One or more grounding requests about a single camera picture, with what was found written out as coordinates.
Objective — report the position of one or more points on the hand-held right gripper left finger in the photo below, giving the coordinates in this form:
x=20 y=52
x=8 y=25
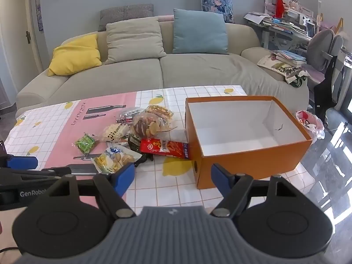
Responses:
x=125 y=177

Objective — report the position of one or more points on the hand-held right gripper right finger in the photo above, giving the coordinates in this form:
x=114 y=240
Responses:
x=220 y=177

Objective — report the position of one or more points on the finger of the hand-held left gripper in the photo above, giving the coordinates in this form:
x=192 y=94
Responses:
x=22 y=161
x=35 y=174

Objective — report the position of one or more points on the yellow candy packet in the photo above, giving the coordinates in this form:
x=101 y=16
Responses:
x=103 y=162

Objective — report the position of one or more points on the orange cardboard box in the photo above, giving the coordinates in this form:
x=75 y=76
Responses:
x=242 y=154

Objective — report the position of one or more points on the dark green snack packet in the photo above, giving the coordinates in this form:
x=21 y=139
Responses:
x=134 y=141

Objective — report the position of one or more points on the cream crispy snack packet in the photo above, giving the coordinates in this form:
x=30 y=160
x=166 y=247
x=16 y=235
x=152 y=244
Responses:
x=112 y=132

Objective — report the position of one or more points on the red stick snack packet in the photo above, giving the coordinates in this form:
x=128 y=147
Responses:
x=162 y=148

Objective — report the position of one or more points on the brown bread bag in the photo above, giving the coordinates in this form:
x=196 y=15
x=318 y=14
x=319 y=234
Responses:
x=143 y=126

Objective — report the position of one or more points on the red dates packet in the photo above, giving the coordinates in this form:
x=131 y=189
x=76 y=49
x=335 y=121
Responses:
x=123 y=120

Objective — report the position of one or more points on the white beans packet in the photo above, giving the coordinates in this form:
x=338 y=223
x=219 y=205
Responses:
x=130 y=112

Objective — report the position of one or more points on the yellow fried snack packet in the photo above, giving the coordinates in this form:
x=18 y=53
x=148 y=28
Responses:
x=159 y=111

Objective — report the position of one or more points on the pink and white checked tablecloth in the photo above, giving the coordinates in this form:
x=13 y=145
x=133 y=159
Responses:
x=82 y=110

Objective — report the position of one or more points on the trash bag bin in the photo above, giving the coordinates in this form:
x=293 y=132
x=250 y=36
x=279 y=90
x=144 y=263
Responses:
x=310 y=122

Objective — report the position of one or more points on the beige sofa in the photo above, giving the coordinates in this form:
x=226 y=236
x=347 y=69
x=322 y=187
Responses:
x=192 y=68

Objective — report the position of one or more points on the white door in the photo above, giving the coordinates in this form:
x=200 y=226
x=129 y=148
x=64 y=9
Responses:
x=13 y=46

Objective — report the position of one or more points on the yellow cushion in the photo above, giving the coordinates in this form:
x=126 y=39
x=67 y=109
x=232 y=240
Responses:
x=74 y=56

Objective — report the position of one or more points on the white and green tote bag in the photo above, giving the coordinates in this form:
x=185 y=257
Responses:
x=297 y=78

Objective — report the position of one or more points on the stack of magazines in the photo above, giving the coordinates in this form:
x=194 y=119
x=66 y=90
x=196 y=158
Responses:
x=286 y=60

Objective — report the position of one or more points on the beige cushion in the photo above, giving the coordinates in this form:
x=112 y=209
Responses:
x=134 y=42

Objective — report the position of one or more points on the black hanging garment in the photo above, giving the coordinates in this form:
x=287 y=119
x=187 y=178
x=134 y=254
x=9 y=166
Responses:
x=327 y=88

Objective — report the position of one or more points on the blue cushion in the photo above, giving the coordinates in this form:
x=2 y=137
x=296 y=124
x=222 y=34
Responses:
x=199 y=31

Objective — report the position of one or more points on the white desk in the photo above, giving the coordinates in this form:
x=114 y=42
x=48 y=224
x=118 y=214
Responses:
x=275 y=40

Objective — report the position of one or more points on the grey chair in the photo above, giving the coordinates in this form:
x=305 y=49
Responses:
x=321 y=49

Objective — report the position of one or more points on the pile of books and papers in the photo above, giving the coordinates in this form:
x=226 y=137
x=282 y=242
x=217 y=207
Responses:
x=275 y=23

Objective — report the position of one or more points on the grey cushion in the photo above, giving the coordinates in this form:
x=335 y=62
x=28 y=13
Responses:
x=123 y=13

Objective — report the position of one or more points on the pink cloth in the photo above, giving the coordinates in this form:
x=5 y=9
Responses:
x=165 y=18

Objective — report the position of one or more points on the printed figure cushion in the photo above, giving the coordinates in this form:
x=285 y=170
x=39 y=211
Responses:
x=217 y=5

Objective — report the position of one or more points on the tablet screen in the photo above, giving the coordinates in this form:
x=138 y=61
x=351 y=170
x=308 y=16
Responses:
x=310 y=29

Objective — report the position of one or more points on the red bag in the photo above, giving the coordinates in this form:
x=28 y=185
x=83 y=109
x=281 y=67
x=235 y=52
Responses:
x=279 y=7

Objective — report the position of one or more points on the wall poster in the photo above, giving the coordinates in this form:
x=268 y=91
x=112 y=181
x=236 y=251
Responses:
x=40 y=18

